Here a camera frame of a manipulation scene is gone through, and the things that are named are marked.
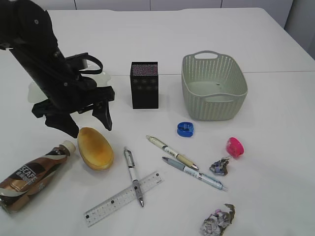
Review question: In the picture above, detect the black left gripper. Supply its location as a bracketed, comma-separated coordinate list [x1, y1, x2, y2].
[32, 77, 115, 138]

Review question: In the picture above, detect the yellow bread loaf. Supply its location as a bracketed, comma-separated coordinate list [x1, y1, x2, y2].
[77, 127, 114, 171]

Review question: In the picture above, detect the brown coffee bottle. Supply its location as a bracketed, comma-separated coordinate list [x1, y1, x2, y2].
[0, 141, 76, 213]

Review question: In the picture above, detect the small paper ball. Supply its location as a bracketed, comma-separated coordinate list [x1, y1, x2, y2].
[209, 157, 229, 176]

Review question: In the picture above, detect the pink pencil sharpener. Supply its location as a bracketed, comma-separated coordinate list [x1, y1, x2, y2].
[225, 137, 244, 158]

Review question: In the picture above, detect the large paper ball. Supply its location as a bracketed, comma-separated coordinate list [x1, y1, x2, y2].
[199, 204, 235, 236]

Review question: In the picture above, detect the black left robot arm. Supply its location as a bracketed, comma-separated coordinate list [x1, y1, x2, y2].
[0, 0, 115, 138]

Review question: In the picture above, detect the white grey pen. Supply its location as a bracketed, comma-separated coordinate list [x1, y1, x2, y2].
[124, 147, 144, 207]

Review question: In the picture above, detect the black mesh pen holder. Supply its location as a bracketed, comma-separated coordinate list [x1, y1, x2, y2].
[130, 61, 159, 109]

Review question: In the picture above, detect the blue pencil sharpener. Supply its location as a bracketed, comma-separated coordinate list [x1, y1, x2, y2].
[177, 122, 194, 137]

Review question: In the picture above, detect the beige grip pen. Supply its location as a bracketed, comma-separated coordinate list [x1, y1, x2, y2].
[146, 135, 199, 171]

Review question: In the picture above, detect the green plastic basket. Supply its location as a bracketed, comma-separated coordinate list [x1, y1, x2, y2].
[181, 51, 248, 121]

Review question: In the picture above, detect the light blue pen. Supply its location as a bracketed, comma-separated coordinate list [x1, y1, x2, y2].
[162, 157, 228, 191]

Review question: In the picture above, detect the translucent green wavy bowl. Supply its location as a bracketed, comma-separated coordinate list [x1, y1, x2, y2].
[28, 72, 111, 103]

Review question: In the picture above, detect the clear plastic ruler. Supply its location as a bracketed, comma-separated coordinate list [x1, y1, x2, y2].
[83, 171, 164, 227]

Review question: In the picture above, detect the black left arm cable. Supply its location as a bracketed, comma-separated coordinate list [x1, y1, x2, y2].
[78, 55, 104, 75]

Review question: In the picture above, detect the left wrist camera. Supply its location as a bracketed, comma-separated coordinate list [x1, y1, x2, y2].
[65, 53, 88, 70]

